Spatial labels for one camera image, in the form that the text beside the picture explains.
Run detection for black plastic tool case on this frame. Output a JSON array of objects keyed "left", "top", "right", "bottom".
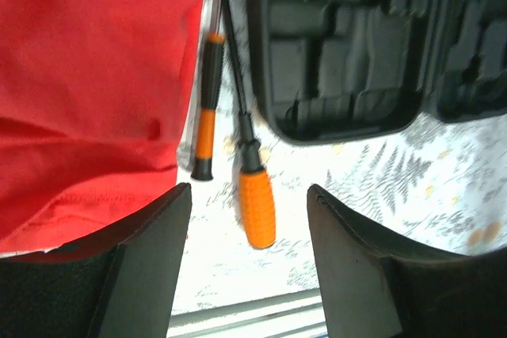
[{"left": 246, "top": 0, "right": 506, "bottom": 145}]

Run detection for aluminium front rail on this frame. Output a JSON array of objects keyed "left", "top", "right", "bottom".
[{"left": 167, "top": 289, "right": 328, "bottom": 337}]

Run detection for small precision screwdriver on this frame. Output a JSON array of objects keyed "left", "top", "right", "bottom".
[{"left": 191, "top": 0, "right": 225, "bottom": 181}]

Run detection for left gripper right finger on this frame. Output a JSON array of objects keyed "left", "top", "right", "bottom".
[{"left": 307, "top": 184, "right": 506, "bottom": 337}]

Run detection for large orange handle screwdriver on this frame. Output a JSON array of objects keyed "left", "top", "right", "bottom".
[{"left": 221, "top": 0, "right": 276, "bottom": 249}]

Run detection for red cloth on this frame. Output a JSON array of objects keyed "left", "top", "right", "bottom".
[{"left": 1, "top": 0, "right": 203, "bottom": 253}]

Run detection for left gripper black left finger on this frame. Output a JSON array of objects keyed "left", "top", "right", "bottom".
[{"left": 1, "top": 183, "right": 192, "bottom": 337}]

